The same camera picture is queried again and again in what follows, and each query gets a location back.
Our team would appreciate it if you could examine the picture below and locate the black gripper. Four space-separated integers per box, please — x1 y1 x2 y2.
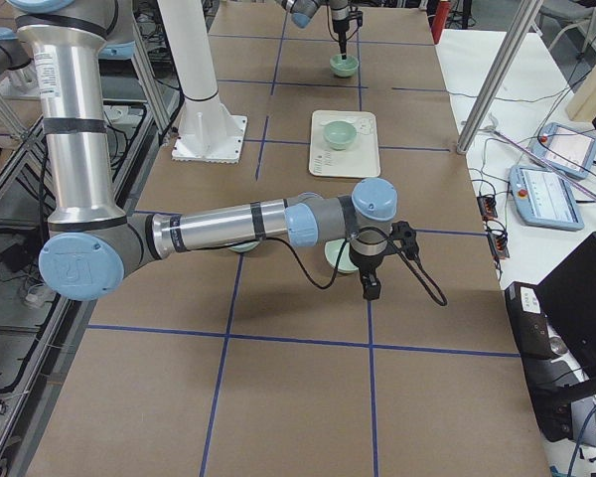
330 5 364 61
349 242 386 300

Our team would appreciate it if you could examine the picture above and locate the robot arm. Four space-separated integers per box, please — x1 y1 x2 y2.
13 1 397 301
275 0 364 60

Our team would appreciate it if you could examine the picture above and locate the green bowl on tray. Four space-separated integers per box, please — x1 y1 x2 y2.
323 120 357 151

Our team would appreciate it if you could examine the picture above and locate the cream bear serving tray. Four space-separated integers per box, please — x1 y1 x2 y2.
308 110 381 179

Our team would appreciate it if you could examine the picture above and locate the red cylinder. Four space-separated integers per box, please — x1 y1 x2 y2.
431 0 451 45

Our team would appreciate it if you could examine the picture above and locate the green bowl with ice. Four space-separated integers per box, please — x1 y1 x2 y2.
228 240 259 253

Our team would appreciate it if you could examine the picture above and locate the orange black connector module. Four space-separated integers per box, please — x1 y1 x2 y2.
477 195 498 222

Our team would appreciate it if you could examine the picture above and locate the near blue teach pendant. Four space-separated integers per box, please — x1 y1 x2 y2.
509 165 584 232

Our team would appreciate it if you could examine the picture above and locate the blue teach pendant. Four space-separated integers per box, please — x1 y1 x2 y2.
529 122 596 179
509 165 584 232

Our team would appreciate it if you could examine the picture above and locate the black box device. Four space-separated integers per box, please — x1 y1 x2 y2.
505 282 596 447

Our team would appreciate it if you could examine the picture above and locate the black laptop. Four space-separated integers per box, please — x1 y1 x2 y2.
536 232 596 378

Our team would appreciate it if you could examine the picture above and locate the far blue teach pendant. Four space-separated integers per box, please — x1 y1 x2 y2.
529 122 596 179

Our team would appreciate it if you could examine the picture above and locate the black camera cable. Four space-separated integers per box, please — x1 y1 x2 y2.
257 226 449 307

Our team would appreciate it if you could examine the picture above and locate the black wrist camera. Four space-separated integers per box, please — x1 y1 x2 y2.
389 221 420 262

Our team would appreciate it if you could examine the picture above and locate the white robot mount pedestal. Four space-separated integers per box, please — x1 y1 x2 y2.
162 1 247 164

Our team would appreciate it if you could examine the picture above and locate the aluminium frame post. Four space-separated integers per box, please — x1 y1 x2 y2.
456 0 543 155

